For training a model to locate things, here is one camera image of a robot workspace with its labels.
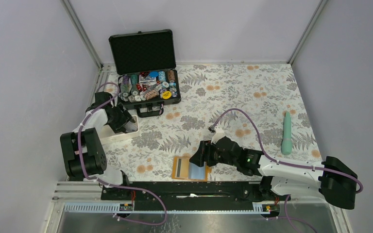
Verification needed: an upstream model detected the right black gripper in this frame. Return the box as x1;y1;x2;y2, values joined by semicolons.
189;139;237;167

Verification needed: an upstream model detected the white rectangular plastic tray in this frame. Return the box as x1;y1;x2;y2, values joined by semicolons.
99;115;140;145

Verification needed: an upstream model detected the light blue card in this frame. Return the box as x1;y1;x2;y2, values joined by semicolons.
188;162;207;181

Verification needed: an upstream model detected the orange leather card holder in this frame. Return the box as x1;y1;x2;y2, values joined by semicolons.
171;156;212;182

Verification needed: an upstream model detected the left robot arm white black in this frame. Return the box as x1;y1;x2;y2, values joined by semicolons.
60;92;139;200

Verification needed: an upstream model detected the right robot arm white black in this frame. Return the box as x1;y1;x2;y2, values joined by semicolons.
189;136;357;210

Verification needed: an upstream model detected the black poker chip case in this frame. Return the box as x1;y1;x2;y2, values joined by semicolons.
108;29;181;117

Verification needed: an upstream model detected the yellow round chip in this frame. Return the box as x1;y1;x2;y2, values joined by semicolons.
161;91;172;100

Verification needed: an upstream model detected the blue round chip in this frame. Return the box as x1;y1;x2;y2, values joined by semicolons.
149;71;159;78

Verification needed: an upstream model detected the floral patterned table mat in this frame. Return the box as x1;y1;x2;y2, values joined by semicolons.
103;64;322;181

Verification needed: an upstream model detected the mint green wand massager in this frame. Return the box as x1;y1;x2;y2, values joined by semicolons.
281;112;292;155

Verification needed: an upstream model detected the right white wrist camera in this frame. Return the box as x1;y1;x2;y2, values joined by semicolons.
208;126;225;144

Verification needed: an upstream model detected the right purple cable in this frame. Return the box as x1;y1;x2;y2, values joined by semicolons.
208;108;364;194

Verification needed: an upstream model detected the purple cable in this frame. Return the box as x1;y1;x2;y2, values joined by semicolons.
208;108;364;194
77;82;169;226

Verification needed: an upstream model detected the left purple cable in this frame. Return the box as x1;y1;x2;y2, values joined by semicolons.
77;82;169;226

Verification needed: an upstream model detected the grey slotted cable duct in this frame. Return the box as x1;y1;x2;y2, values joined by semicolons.
63;202;270;215

